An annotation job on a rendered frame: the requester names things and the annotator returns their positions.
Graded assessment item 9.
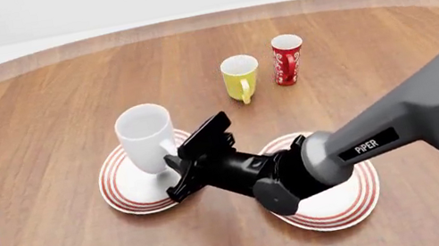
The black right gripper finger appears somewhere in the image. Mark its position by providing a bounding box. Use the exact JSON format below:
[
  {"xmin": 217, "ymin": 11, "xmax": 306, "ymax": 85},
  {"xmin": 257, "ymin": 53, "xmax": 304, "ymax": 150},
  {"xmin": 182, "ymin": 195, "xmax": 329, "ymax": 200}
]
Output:
[{"xmin": 162, "ymin": 151, "xmax": 192, "ymax": 178}]

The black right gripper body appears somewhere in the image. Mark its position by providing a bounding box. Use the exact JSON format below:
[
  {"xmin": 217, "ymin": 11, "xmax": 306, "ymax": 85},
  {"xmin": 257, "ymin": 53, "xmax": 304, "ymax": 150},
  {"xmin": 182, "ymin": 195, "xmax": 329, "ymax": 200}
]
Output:
[{"xmin": 160, "ymin": 151, "xmax": 217, "ymax": 207}]

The red patterned mug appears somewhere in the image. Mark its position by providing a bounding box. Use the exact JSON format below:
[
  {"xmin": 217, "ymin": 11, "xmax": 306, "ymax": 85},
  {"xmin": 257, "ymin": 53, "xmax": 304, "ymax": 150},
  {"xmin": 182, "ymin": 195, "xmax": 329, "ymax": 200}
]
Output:
[{"xmin": 266, "ymin": 31, "xmax": 311, "ymax": 88}]

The tall white mug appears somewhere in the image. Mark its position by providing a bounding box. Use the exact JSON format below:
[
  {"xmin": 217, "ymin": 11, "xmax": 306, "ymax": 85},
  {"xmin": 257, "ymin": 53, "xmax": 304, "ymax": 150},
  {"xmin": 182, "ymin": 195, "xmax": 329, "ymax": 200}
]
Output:
[{"xmin": 111, "ymin": 99, "xmax": 191, "ymax": 208}]

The yellow and white mug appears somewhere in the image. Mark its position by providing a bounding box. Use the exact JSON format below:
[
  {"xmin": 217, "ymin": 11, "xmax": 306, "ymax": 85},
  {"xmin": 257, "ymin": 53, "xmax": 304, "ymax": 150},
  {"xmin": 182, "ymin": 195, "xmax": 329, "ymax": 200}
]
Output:
[{"xmin": 218, "ymin": 52, "xmax": 266, "ymax": 109}]

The white plate with red rings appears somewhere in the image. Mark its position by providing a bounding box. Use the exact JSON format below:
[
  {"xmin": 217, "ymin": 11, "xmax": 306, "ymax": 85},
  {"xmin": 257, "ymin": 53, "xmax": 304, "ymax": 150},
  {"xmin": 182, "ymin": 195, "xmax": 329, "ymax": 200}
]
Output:
[
  {"xmin": 91, "ymin": 126, "xmax": 206, "ymax": 223},
  {"xmin": 254, "ymin": 119, "xmax": 387, "ymax": 242}
]

